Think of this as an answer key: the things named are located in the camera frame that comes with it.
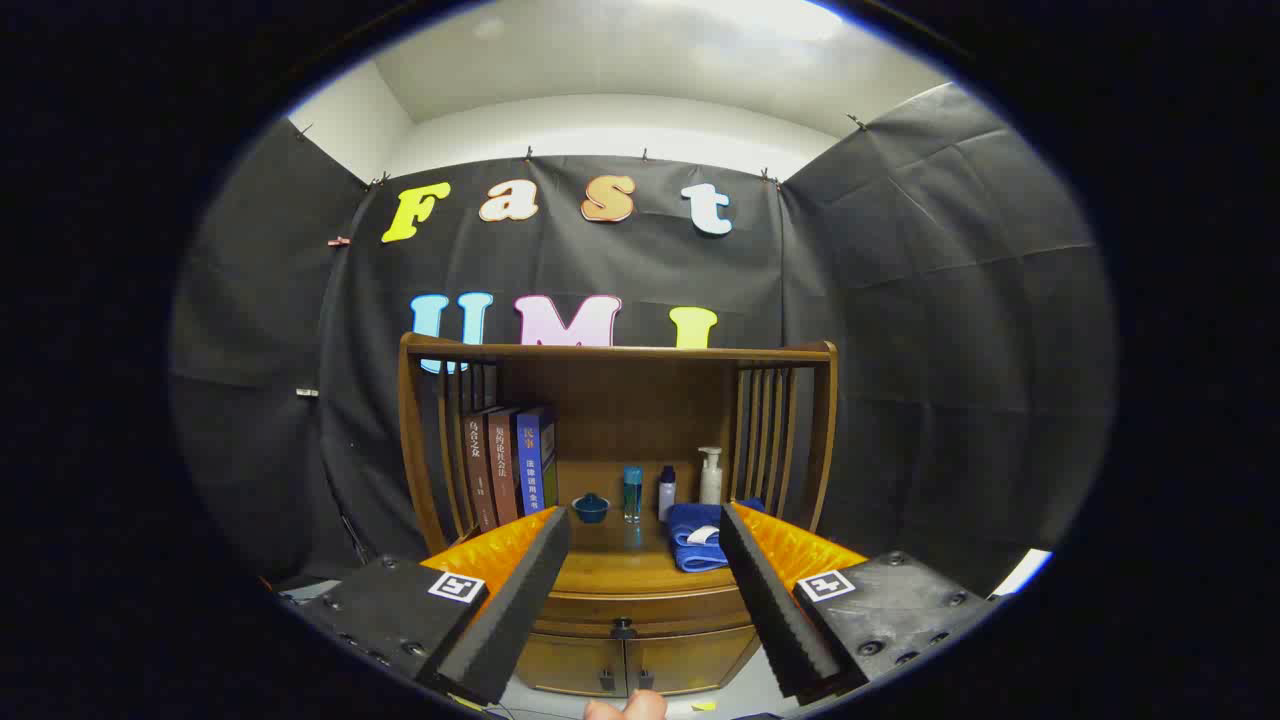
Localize wooden drawer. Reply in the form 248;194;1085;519
535;588;753;641

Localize blue book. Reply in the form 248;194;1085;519
514;406;559;517

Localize wooden cabinet door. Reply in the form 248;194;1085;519
625;625;759;696
515;633;628;698

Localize black backdrop cloth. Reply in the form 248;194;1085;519
170;85;1116;601

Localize reddish brown book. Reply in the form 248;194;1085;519
487;408;522;526

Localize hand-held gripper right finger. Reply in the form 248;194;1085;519
718;500;1001;701

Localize wooden cabinet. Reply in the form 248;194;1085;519
398;333;839;698

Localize folded blue towel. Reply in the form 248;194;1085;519
667;498;766;573

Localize wooden countertop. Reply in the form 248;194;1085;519
545;498;743;597

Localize dark brown book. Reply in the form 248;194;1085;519
462;412;499;533

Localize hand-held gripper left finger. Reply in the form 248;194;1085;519
280;505;573;706

